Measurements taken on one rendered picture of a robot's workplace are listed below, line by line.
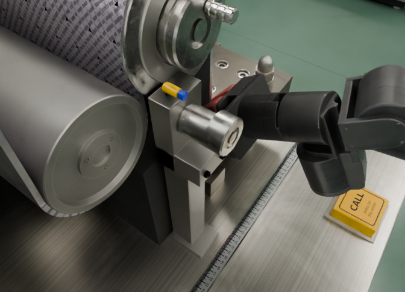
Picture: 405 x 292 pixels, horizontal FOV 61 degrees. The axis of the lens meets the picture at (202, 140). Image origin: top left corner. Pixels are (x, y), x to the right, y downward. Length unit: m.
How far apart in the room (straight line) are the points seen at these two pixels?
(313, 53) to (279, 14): 0.52
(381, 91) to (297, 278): 0.32
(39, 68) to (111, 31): 0.07
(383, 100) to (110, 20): 0.24
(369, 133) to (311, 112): 0.06
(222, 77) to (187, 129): 0.30
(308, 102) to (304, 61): 2.08
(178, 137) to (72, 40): 0.14
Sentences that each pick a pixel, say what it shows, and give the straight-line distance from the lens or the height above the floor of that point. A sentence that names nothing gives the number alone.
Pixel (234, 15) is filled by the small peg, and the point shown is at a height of 1.27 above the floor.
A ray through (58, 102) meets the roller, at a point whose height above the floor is 1.23.
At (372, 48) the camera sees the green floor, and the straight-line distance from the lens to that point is 2.73.
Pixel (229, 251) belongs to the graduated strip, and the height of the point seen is 0.90.
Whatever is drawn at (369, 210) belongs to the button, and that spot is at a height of 0.92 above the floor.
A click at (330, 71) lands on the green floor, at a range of 2.41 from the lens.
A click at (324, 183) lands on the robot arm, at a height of 1.09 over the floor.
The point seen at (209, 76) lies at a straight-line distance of 0.44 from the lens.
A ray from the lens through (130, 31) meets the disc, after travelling 0.28.
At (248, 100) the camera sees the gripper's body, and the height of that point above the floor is 1.14.
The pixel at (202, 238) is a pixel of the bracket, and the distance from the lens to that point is 0.56.
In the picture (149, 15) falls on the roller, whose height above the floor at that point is 1.28.
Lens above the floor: 1.42
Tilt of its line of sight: 50 degrees down
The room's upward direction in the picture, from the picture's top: straight up
